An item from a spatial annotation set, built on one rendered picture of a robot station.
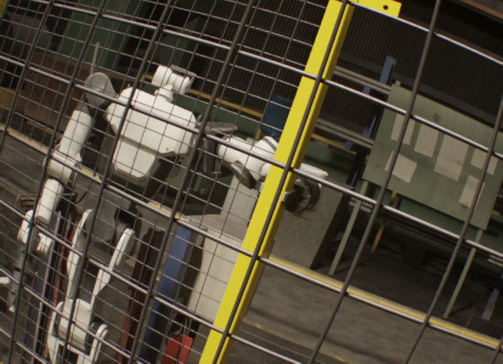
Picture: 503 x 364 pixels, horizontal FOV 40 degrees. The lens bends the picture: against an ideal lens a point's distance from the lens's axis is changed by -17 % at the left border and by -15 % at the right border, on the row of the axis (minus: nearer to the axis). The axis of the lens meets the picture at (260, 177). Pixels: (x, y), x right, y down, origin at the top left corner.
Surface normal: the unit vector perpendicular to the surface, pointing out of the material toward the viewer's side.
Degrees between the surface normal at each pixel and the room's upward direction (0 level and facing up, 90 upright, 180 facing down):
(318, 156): 90
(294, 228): 94
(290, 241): 94
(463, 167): 90
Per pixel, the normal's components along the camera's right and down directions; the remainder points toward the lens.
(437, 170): -0.36, -0.01
